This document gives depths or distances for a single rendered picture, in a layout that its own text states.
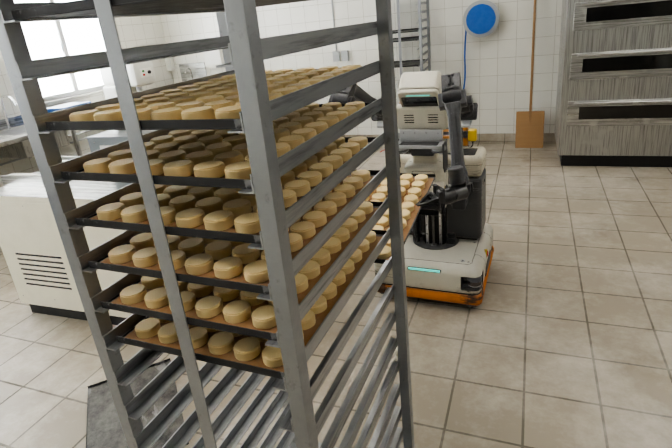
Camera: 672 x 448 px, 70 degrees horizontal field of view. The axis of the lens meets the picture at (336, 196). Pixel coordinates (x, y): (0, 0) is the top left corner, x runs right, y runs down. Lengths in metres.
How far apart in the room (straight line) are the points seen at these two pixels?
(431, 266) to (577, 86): 2.91
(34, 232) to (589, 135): 4.68
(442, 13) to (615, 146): 2.44
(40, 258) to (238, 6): 2.91
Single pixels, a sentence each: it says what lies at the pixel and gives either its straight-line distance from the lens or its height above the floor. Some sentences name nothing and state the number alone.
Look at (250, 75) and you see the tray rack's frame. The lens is 0.66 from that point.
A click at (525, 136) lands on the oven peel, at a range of 6.04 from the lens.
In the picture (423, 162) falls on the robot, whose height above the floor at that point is 0.85.
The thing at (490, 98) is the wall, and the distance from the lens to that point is 6.25.
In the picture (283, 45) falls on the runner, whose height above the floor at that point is 1.59.
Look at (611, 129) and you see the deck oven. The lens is 5.33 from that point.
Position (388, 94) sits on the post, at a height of 1.43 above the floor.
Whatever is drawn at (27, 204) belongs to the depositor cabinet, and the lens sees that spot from 3.30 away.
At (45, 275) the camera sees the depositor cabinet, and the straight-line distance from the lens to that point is 3.49.
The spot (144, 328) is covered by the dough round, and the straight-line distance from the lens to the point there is 1.11.
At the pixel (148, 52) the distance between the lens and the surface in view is 1.17.
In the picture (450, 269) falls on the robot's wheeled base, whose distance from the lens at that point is 2.78.
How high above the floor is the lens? 1.62
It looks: 20 degrees down
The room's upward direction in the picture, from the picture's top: 6 degrees counter-clockwise
